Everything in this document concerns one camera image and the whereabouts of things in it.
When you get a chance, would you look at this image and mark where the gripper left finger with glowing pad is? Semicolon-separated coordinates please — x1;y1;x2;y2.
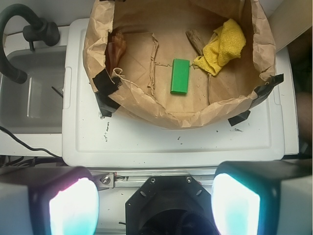
0;166;99;235

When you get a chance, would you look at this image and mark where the brown paper bag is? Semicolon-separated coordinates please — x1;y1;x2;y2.
83;0;283;129

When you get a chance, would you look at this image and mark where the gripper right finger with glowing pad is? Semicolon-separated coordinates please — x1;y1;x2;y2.
211;161;313;235

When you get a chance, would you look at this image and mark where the aluminium frame rail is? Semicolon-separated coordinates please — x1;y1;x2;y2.
89;167;216;190

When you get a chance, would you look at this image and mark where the grey sink basin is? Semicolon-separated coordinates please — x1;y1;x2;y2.
0;46;66;134

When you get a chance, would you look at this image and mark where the black tape strip left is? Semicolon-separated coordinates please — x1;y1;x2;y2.
93;69;121;117

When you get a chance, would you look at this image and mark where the black octagonal mount plate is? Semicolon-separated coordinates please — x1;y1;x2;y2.
125;175;218;235

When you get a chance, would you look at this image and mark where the green rectangular block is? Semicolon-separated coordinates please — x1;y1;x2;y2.
170;58;189;94

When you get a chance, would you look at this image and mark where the black faucet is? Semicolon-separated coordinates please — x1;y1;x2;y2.
0;3;60;84

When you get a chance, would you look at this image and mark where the white plastic bin lid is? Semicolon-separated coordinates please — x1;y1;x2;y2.
62;19;285;168

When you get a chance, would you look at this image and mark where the black tape strip right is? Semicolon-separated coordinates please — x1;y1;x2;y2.
250;74;284;108

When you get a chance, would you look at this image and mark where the black tape strip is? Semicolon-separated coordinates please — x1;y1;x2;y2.
93;69;121;117
250;74;284;108

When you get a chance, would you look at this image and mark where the black tape piece lower right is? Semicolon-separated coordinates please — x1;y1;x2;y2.
228;110;251;126

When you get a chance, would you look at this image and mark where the brown wooden stick piece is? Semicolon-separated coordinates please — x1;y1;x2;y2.
185;29;205;56

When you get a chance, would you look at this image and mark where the yellow knitted cloth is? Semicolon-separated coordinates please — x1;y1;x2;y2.
193;19;246;76

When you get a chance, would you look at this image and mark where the black cable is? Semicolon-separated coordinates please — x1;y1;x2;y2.
0;125;63;159

